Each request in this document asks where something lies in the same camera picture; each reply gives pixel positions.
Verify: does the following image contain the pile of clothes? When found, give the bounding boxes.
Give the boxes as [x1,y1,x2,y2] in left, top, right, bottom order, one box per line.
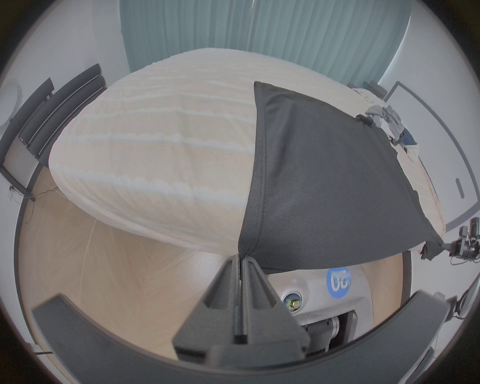
[356,104,421,163]

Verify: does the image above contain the blue-green curtain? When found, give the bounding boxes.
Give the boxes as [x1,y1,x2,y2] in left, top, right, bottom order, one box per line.
[250,0,412,88]
[119,0,256,74]

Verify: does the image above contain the black trousers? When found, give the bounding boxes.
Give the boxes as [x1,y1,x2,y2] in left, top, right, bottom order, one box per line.
[237,80,447,275]

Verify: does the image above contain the white printed pillow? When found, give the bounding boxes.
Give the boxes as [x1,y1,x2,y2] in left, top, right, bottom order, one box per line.
[349,87,376,104]

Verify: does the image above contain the black chest of drawers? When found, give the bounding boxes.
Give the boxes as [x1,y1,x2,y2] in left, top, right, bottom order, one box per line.
[0,63,108,199]

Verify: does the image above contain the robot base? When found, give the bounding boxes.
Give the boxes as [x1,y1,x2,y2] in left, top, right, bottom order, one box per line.
[265,262,371,355]

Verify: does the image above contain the bed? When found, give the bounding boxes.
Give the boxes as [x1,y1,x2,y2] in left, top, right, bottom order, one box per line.
[48,47,470,263]

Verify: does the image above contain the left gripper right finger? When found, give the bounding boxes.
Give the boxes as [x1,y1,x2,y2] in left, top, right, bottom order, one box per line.
[241,256,312,352]

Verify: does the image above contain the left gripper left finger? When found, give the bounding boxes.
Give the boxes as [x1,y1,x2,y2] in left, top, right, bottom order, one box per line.
[172,254,241,356]

